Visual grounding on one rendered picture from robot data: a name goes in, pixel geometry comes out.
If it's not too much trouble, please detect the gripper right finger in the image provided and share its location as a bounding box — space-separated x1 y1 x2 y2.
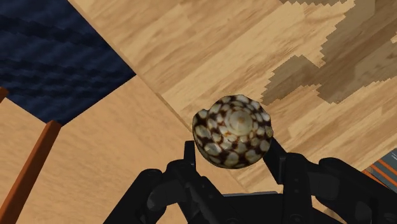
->
263 137 397 224

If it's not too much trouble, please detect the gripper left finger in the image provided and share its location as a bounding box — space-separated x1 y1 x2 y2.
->
104 140 237 224

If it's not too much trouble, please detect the brown white spotted seashell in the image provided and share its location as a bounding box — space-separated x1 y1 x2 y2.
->
192 94 274 170

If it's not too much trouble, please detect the grey orange striped rug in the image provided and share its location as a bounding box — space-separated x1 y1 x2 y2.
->
361 148 397 188

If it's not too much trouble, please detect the dark blue patterned robot stand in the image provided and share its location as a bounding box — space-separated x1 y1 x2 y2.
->
0 0 137 126

